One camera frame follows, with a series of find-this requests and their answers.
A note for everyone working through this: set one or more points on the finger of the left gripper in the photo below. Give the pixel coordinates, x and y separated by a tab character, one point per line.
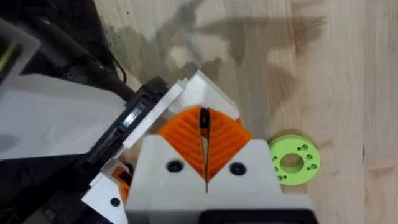
105	199
203	90

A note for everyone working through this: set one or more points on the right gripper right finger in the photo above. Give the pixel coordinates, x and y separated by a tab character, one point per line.
248	174

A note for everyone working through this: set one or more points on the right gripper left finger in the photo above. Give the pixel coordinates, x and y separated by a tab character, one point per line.
161	155

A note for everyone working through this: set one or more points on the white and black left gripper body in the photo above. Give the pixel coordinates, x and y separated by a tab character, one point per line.
62	118

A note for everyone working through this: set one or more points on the green disc with holes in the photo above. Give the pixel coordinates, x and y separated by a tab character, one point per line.
306	169

